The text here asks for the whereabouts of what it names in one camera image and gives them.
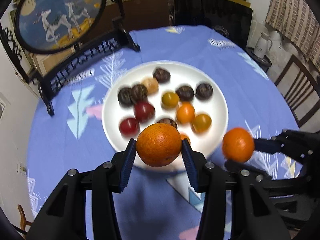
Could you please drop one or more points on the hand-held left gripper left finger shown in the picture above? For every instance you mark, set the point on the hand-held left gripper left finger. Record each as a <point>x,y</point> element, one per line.
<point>127,166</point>

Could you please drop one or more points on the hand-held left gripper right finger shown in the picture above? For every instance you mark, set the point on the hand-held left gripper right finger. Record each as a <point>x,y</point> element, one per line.
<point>190,166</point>

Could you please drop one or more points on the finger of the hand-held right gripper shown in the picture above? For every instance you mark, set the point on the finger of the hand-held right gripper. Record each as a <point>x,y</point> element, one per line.
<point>233,166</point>
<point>265,145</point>

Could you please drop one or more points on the bright orange mandarin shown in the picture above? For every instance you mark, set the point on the bright orange mandarin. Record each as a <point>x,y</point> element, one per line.
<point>238,144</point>

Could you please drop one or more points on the small orange tomato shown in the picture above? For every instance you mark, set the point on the small orange tomato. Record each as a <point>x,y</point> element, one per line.
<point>185,138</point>
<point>185,113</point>

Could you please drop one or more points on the white round plate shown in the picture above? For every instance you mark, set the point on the white round plate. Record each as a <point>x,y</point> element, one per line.
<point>215,135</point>

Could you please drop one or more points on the large dark orange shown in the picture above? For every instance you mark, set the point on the large dark orange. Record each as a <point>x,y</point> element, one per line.
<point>158,145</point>

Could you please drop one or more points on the red cherry tomato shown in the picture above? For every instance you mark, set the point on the red cherry tomato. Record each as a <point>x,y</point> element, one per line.
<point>143,111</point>
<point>129,125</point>

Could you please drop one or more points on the yellow cherry tomato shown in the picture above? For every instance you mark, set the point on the yellow cherry tomato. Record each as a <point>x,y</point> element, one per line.
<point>170,100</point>
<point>201,123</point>

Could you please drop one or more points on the light tan walnut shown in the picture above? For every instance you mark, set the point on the light tan walnut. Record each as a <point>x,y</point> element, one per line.
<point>150,85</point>

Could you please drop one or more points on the blue patterned tablecloth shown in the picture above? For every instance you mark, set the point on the blue patterned tablecloth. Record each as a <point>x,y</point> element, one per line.
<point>62,142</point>

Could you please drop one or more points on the dark wooden slatted chair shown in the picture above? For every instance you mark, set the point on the dark wooden slatted chair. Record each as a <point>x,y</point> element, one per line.
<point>283,70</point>

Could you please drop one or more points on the small black round table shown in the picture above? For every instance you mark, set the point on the small black round table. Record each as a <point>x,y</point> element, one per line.
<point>260,61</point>

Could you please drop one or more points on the white pitcher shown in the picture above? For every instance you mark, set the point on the white pitcher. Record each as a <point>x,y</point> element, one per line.
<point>262,45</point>

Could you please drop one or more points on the light wooden chair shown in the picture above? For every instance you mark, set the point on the light wooden chair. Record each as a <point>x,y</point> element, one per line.
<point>22,217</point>

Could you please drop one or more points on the checked hanging cloth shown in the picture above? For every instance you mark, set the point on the checked hanging cloth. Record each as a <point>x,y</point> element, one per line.
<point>295,17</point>

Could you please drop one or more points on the brown wooden board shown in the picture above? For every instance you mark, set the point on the brown wooden board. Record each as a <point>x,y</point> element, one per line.
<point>150,12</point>

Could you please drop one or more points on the round painted deer screen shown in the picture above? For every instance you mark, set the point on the round painted deer screen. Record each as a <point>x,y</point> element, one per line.
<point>57,17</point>

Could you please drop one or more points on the white wall socket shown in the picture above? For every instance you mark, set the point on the white wall socket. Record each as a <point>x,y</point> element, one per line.
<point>22,168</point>

